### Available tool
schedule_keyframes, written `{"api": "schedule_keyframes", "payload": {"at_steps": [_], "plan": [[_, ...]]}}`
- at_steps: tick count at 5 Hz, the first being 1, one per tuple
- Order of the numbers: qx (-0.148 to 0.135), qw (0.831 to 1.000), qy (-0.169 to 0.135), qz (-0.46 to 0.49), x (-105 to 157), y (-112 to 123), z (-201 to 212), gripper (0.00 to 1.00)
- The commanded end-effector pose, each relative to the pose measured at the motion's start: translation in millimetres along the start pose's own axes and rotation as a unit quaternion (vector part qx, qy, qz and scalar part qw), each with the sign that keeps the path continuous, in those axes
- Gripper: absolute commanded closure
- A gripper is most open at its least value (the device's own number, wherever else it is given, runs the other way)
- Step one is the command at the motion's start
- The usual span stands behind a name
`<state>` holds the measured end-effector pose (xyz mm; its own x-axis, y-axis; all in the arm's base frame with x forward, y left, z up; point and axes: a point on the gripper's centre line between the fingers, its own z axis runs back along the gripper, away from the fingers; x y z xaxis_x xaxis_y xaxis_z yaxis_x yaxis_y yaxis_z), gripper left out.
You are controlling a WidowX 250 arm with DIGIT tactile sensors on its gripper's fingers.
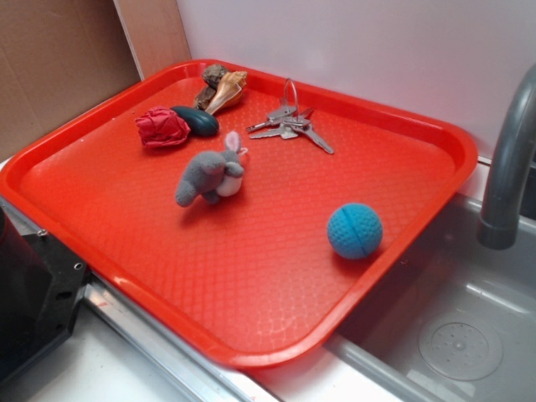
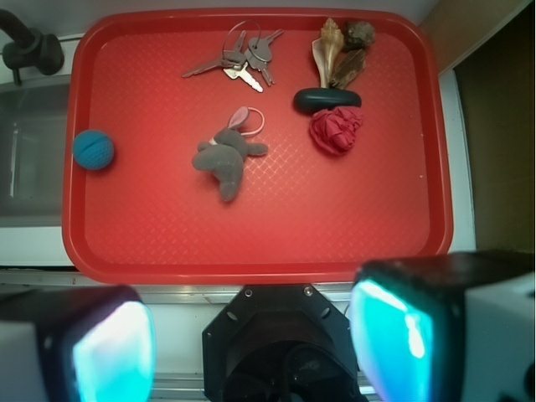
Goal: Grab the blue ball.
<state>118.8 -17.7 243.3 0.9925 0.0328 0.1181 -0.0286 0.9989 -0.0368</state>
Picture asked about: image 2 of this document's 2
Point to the blue textured ball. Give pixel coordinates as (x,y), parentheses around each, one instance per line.
(93,150)

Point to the beige conch seashell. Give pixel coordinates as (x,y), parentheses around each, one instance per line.
(326,49)

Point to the clear plastic bin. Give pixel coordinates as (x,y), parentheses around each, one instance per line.
(33,132)

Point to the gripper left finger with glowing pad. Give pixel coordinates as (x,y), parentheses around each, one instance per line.
(80,344)

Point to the brown wood bark piece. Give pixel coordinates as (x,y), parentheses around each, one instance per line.
(350,67)

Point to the black clamp knob fixture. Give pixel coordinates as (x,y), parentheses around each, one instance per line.
(29,47)

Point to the crumpled red paper ball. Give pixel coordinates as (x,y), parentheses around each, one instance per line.
(335,130)

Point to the dark brown rock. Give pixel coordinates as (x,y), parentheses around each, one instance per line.
(358,35)

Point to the smooth black oval stone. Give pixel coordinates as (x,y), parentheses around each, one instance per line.
(312,100)

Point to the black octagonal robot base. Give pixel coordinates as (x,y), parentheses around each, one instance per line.
(280,343)

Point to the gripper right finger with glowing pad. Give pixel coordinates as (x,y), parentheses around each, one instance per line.
(455,327)

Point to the bunch of silver keys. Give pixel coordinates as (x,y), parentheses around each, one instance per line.
(244,49)

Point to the red plastic tray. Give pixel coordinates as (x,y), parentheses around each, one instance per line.
(301,215)

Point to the grey plush bunny keychain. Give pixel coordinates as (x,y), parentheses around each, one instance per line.
(225,154)

